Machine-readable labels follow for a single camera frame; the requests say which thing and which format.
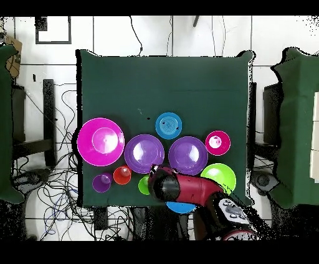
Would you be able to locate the purple plastic bowl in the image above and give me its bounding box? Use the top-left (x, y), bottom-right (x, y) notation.
top-left (123, 134), bottom-right (166, 174)
top-left (168, 136), bottom-right (209, 176)

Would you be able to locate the blue ribbed small bowl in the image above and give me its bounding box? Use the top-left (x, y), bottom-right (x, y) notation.
top-left (155, 111), bottom-right (183, 140)

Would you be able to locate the green plastic cup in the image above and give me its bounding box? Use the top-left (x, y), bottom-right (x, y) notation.
top-left (138, 174), bottom-right (151, 196)

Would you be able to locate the blue deep plastic bowl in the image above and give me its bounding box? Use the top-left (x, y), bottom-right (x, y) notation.
top-left (165, 200), bottom-right (198, 215)

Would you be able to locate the orange plastic cup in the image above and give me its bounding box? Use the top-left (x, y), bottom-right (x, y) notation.
top-left (113, 164), bottom-right (133, 186)

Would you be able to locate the green plastic bowl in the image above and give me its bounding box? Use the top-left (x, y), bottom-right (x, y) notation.
top-left (200, 163), bottom-right (237, 195)

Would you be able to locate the red plastic bowl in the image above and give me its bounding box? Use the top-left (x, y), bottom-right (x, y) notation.
top-left (204, 130), bottom-right (232, 157)

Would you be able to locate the purple plastic cup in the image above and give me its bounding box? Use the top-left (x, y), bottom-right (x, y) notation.
top-left (92, 172), bottom-right (113, 194)

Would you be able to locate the pink plastic bowl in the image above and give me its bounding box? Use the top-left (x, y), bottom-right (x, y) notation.
top-left (77, 117), bottom-right (125, 167)

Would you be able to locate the black power strip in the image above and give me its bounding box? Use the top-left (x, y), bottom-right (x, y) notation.
top-left (93, 206), bottom-right (108, 231)

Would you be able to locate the dark green tablecloth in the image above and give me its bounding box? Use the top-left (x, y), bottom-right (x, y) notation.
top-left (75, 49), bottom-right (255, 208)

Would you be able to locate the black upright bar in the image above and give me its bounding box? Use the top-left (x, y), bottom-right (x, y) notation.
top-left (247, 82), bottom-right (257, 170)

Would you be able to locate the black box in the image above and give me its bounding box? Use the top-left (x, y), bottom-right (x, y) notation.
top-left (262, 83), bottom-right (282, 145)

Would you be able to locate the black metal stand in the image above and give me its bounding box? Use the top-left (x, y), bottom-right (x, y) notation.
top-left (12, 78), bottom-right (57, 167)

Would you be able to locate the green cloth covered table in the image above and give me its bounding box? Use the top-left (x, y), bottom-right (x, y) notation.
top-left (0, 44), bottom-right (26, 205)
top-left (271, 47), bottom-right (319, 207)

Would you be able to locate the black cabinet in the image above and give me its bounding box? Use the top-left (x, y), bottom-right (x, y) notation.
top-left (11, 84), bottom-right (26, 143)

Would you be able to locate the brown cardboard box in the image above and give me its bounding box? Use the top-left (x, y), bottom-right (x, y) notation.
top-left (4, 35), bottom-right (23, 78)

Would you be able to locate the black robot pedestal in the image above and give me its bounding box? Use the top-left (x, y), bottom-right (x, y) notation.
top-left (129, 205), bottom-right (200, 241)

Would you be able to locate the dark pedestal leg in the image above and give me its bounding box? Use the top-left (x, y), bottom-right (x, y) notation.
top-left (250, 169), bottom-right (279, 194)
top-left (13, 167), bottom-right (52, 186)

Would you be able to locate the black cable tangle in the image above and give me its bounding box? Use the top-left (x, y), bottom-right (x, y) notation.
top-left (12, 83), bottom-right (135, 241)

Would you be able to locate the blue cable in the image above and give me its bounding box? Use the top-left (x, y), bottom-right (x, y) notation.
top-left (43, 189), bottom-right (78, 236)

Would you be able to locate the black floor cable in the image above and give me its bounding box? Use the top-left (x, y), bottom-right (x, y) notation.
top-left (128, 16), bottom-right (144, 57)

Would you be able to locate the black square floor frame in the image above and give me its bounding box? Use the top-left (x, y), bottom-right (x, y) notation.
top-left (34, 16), bottom-right (72, 45)

